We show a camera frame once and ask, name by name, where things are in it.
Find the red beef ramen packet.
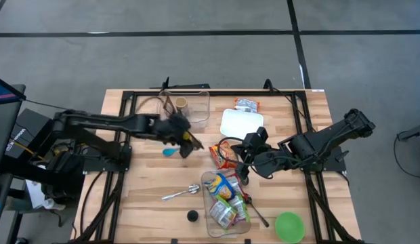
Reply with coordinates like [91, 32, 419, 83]
[209, 140, 238, 170]

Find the white paper sheet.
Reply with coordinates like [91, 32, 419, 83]
[25, 179, 48, 209]

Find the black box with white print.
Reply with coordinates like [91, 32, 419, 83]
[5, 108, 55, 160]

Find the yellow cable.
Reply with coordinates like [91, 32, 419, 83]
[13, 140, 45, 160]

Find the orange-edged ramen packet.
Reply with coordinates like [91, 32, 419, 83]
[234, 97, 261, 113]

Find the black aluminium rig frame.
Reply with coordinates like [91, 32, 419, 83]
[72, 89, 365, 244]

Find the black table edge bracket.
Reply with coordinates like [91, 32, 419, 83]
[149, 77, 211, 90]

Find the green plastic bowl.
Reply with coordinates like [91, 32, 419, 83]
[274, 211, 306, 244]

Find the tan-lid clear spice jar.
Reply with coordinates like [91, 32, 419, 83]
[175, 96, 189, 115]

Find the computer monitor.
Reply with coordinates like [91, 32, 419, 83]
[0, 74, 27, 177]

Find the pink and green ramen packet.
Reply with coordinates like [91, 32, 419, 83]
[230, 193, 251, 224]

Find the clear plastic bin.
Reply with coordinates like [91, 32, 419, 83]
[201, 169, 252, 238]
[157, 89, 211, 131]

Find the green-edged ramen packet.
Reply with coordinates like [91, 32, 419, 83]
[209, 196, 237, 230]

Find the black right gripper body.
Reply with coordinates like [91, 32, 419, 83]
[243, 147, 277, 170]

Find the thin black floor cable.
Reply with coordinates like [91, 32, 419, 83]
[393, 130, 420, 180]

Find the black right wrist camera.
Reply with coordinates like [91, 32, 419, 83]
[243, 126, 270, 150]

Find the thick black cable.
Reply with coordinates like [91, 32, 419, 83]
[79, 171, 106, 237]

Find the red and white ramen packet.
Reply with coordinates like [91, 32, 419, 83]
[226, 173, 247, 199]

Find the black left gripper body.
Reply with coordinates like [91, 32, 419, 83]
[152, 113, 192, 143]

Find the blue ramen packet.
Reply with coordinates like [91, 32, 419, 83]
[203, 173, 235, 201]

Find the white plastic bin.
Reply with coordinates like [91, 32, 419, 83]
[219, 108, 264, 140]

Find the dark-handled metal spoon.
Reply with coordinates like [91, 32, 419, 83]
[243, 195, 270, 228]

